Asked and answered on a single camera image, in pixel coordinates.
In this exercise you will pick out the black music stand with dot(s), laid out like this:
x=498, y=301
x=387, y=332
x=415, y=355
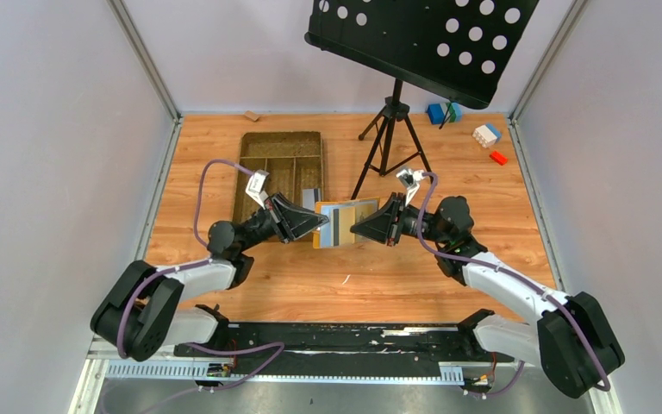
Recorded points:
x=457, y=50

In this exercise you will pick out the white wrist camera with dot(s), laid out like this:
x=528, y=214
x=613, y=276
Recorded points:
x=255, y=187
x=411, y=180

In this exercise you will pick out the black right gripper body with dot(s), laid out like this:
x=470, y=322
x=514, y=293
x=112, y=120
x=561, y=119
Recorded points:
x=396, y=219

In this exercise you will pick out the blue green toy block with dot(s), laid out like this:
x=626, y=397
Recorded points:
x=439, y=113

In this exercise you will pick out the small wooden block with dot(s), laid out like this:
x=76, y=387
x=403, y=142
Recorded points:
x=252, y=116

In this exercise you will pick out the beige illustrated card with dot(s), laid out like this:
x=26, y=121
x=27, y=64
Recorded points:
x=363, y=210

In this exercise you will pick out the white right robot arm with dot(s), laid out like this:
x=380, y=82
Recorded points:
x=568, y=336

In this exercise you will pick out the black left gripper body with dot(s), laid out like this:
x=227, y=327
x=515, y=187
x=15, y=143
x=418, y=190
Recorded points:
x=277, y=216

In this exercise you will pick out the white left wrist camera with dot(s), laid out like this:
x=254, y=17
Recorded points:
x=255, y=187

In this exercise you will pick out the white blue toy block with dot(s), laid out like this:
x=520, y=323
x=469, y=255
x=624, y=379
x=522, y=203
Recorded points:
x=487, y=135

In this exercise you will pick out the woven straw divided tray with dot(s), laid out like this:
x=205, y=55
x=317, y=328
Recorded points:
x=294, y=161

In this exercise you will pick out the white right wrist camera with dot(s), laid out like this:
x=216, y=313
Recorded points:
x=411, y=180

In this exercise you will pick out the red toy block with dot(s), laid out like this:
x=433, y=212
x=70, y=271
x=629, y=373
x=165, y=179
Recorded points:
x=499, y=158

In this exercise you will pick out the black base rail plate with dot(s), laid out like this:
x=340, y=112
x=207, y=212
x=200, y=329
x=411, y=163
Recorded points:
x=360, y=349

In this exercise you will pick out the yellow leather card holder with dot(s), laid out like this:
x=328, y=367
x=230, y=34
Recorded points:
x=318, y=206

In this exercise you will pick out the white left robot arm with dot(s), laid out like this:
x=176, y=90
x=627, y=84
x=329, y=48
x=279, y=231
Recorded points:
x=140, y=313

